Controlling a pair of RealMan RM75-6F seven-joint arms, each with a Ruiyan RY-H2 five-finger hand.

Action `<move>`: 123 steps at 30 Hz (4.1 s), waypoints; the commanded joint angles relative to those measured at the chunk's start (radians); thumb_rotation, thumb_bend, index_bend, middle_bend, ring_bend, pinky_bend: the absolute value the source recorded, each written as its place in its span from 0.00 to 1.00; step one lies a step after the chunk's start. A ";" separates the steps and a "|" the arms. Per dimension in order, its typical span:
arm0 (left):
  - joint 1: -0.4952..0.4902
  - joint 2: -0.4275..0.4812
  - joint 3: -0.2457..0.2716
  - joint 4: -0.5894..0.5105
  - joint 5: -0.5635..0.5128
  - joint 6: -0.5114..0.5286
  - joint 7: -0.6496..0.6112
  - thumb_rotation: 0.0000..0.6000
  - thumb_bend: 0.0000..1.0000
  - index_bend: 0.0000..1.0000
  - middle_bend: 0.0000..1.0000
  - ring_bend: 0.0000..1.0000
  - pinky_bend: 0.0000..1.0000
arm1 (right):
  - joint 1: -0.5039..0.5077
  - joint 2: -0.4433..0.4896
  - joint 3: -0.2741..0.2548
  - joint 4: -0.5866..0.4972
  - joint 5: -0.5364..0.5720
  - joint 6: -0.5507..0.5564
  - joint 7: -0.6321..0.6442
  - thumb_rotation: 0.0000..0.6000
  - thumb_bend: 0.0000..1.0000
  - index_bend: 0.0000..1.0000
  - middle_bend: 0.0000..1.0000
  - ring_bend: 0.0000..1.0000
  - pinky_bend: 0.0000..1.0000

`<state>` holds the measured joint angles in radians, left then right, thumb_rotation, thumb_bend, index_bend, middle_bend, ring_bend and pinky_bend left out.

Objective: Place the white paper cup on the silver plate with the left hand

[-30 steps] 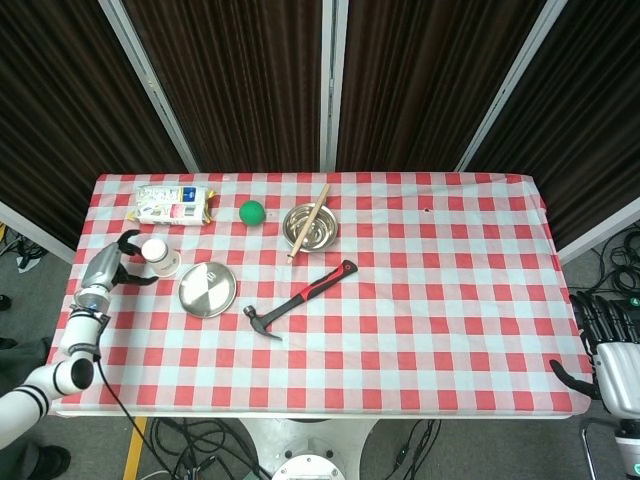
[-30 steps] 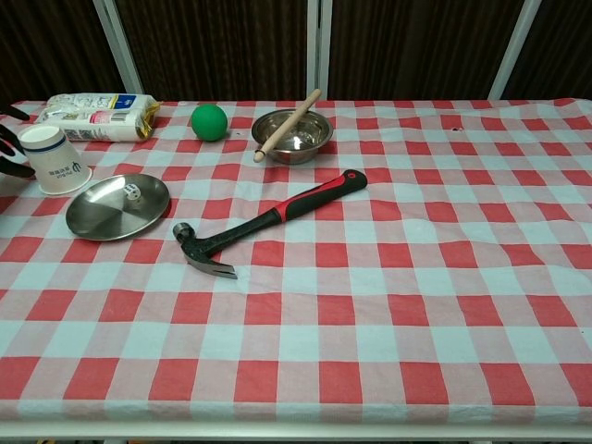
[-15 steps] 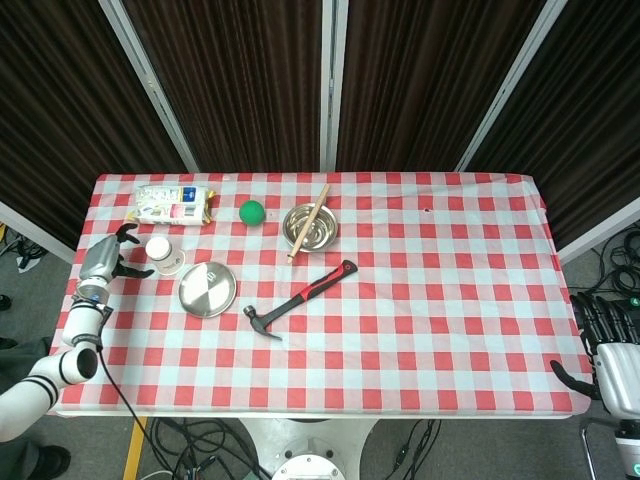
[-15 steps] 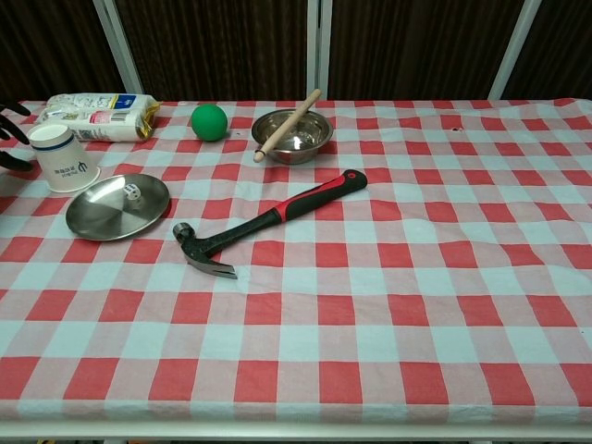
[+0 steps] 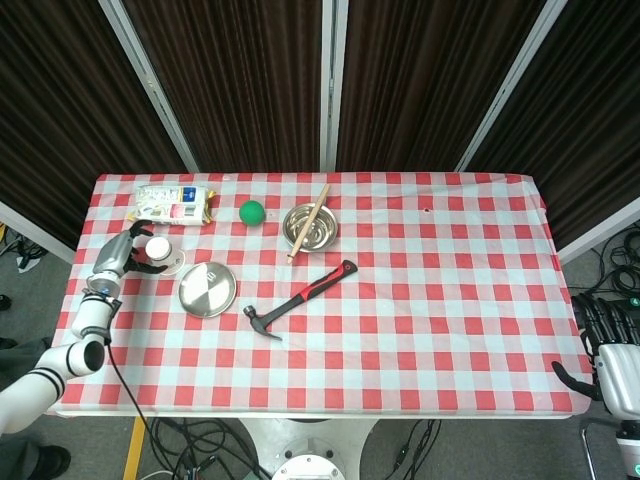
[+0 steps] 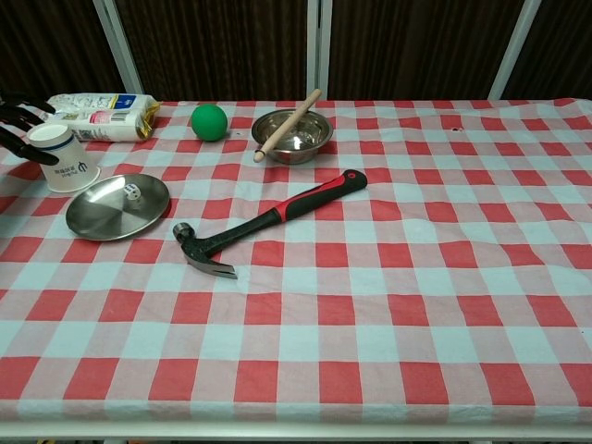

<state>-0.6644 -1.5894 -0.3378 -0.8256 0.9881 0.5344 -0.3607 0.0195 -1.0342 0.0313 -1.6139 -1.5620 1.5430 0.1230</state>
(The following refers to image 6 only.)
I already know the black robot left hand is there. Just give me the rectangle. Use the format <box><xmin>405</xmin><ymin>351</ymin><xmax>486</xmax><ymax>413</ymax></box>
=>
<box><xmin>0</xmin><ymin>93</ymin><xmax>61</xmax><ymax>167</ymax></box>

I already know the white paper cup blue print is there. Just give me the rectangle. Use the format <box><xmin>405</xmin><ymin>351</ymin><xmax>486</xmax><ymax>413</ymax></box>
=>
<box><xmin>25</xmin><ymin>121</ymin><xmax>101</xmax><ymax>194</ymax></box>

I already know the steel plate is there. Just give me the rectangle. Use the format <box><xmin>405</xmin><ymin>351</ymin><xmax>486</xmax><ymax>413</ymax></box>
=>
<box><xmin>65</xmin><ymin>172</ymin><xmax>172</xmax><ymax>243</ymax></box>

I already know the white snack package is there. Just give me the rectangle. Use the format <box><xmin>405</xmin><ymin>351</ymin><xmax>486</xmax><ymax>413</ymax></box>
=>
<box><xmin>43</xmin><ymin>92</ymin><xmax>162</xmax><ymax>143</ymax></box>

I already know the green ball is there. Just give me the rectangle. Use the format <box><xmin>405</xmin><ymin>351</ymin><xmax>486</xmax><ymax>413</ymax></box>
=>
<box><xmin>190</xmin><ymin>103</ymin><xmax>229</xmax><ymax>142</ymax></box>

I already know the black red claw hammer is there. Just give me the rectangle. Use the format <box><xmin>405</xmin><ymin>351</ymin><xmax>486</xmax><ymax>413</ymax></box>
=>
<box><xmin>172</xmin><ymin>168</ymin><xmax>369</xmax><ymax>281</ymax></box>

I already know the wooden stick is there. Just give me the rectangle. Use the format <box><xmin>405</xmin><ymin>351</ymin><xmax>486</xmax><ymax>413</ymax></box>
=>
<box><xmin>252</xmin><ymin>88</ymin><xmax>323</xmax><ymax>164</ymax></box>

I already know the stainless steel bowl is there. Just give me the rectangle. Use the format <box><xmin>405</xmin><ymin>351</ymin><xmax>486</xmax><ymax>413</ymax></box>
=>
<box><xmin>250</xmin><ymin>108</ymin><xmax>336</xmax><ymax>166</ymax></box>

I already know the red white checkered tablecloth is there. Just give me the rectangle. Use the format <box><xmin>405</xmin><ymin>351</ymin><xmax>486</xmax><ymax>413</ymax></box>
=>
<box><xmin>0</xmin><ymin>97</ymin><xmax>592</xmax><ymax>425</ymax></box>

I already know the white slanted frame post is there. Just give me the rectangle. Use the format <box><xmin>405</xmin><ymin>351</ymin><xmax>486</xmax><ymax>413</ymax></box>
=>
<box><xmin>91</xmin><ymin>0</ymin><xmax>145</xmax><ymax>94</ymax></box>
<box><xmin>488</xmin><ymin>0</ymin><xmax>543</xmax><ymax>101</ymax></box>

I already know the white upright frame post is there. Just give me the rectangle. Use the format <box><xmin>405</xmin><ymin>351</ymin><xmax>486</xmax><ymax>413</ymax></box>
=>
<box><xmin>305</xmin><ymin>0</ymin><xmax>335</xmax><ymax>101</ymax></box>

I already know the white table frame bar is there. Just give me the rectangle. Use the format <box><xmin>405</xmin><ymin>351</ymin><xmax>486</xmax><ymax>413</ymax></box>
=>
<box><xmin>0</xmin><ymin>419</ymin><xmax>592</xmax><ymax>441</ymax></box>

